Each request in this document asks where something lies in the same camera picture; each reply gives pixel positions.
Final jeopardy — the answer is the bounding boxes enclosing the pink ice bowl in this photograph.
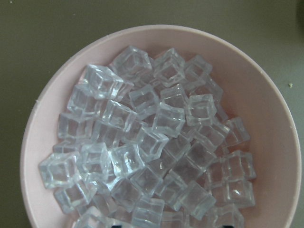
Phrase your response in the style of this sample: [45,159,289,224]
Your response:
[20,25,302,228]

